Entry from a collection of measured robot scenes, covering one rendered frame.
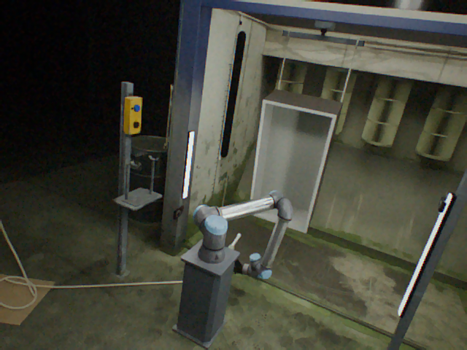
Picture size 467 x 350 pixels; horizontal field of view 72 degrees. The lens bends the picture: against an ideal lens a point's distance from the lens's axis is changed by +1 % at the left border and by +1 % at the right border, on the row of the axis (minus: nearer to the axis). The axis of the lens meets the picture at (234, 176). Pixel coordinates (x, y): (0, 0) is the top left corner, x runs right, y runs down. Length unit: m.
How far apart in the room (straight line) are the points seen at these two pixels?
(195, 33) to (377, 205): 2.73
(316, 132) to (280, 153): 0.42
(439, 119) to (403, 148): 0.60
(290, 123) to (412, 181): 1.75
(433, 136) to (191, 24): 2.59
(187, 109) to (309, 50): 1.67
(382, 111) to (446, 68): 0.64
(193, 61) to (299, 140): 1.22
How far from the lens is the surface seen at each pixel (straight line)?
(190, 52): 2.71
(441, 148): 3.87
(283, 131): 3.14
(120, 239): 2.89
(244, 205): 2.38
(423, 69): 3.73
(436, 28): 2.30
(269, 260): 2.60
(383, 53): 3.73
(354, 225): 4.02
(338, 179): 4.12
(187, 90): 2.72
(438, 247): 2.16
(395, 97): 3.78
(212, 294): 2.27
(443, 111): 3.83
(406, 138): 4.22
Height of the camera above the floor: 1.96
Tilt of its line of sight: 21 degrees down
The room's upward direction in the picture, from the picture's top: 10 degrees clockwise
